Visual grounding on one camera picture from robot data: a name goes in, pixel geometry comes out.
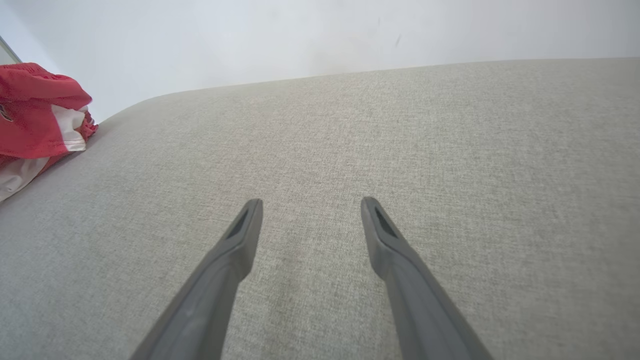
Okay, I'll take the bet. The red and white jersey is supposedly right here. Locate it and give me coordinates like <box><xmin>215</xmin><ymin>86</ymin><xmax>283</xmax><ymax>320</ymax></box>
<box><xmin>0</xmin><ymin>62</ymin><xmax>99</xmax><ymax>203</ymax></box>

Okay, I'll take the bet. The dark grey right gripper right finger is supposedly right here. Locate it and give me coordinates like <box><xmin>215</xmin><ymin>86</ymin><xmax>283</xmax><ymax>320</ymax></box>
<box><xmin>360</xmin><ymin>196</ymin><xmax>493</xmax><ymax>360</ymax></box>

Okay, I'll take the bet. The grey fabric sofa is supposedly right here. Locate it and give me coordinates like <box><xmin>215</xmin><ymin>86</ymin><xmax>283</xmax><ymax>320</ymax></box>
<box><xmin>0</xmin><ymin>57</ymin><xmax>640</xmax><ymax>360</ymax></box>

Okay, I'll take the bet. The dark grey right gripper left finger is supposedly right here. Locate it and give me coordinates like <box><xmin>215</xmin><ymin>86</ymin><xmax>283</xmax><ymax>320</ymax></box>
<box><xmin>130</xmin><ymin>198</ymin><xmax>264</xmax><ymax>360</ymax></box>

